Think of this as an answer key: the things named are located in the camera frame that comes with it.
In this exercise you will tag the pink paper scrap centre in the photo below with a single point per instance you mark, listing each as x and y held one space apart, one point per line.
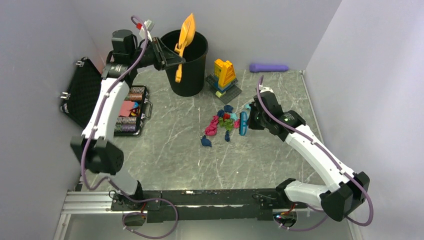
212 128

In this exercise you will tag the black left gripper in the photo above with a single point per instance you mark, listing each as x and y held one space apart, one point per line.
164 56

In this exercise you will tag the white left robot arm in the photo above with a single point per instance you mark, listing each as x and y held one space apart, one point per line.
94 148

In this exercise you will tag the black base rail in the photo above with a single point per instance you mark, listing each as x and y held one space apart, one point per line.
261 204

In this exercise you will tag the yellow slotted plastic scoop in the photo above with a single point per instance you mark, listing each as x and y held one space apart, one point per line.
187 34

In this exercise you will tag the purple cylinder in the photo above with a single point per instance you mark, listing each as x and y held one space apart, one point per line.
257 67

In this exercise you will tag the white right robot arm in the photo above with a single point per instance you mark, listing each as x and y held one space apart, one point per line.
343 191

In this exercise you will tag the light blue paper scrap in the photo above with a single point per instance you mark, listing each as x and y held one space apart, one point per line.
233 116

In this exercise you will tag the yellow toy brick building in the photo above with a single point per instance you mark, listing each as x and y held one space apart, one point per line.
223 81

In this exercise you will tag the black plastic trash bin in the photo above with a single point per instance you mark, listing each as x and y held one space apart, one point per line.
193 70

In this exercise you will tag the green paper scrap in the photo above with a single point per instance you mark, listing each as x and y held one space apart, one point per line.
227 123

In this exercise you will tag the navy paper scrap right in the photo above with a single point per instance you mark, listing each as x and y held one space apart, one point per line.
227 136

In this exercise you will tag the magenta paper scrap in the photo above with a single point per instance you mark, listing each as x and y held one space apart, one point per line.
237 124

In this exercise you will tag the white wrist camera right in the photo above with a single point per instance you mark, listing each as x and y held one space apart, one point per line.
263 91

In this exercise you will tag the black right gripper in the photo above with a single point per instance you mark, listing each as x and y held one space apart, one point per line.
252 125

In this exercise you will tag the blue brush with black bristles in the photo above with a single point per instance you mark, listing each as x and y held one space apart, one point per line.
243 124

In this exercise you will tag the navy paper scrap near bricks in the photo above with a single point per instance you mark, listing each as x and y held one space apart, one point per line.
228 108

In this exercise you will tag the dark blue paper scrap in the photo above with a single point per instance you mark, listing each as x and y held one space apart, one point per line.
205 142

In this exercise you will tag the cyan paper scrap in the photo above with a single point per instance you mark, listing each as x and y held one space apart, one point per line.
247 107

